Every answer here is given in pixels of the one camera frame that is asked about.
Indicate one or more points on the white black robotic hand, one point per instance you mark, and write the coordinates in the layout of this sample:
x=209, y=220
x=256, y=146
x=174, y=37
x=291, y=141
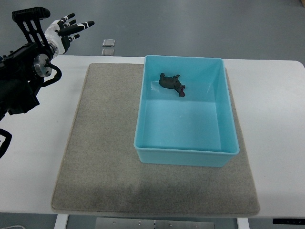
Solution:
x=62, y=32

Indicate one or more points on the brown toy hippo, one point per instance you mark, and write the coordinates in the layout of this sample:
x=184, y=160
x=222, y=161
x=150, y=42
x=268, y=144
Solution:
x=172, y=83

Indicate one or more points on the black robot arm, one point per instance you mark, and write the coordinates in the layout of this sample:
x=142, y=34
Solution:
x=25, y=71

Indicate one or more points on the blue plastic box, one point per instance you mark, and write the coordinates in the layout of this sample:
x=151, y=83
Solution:
x=195, y=130

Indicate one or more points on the upper square floor plate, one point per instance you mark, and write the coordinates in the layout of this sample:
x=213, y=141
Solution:
x=108, y=43

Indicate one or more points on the square floor plate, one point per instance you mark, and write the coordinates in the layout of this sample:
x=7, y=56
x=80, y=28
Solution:
x=108, y=52
x=108, y=43

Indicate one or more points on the lower square floor plate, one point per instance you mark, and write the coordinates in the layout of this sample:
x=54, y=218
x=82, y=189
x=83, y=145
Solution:
x=108, y=52

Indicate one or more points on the grey felt mat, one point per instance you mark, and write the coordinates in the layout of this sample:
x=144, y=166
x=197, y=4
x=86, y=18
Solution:
x=101, y=173

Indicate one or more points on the metal table crossbar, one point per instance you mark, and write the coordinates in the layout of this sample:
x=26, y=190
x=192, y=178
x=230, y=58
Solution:
x=117, y=223

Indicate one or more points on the black table control panel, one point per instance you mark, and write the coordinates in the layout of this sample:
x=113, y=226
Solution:
x=289, y=221

